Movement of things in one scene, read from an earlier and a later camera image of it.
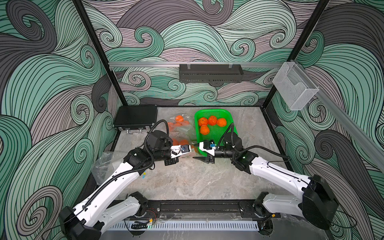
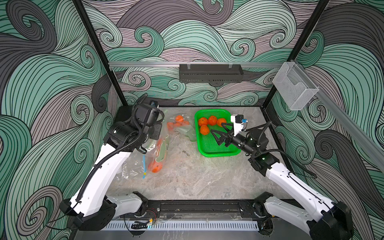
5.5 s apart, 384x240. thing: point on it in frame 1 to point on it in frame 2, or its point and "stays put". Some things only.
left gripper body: (170, 161) to (153, 133)
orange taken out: (203, 121) stays put
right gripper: (205, 160) to (225, 137)
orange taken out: (204, 129) stays put
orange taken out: (221, 122) stays put
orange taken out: (212, 120) stays put
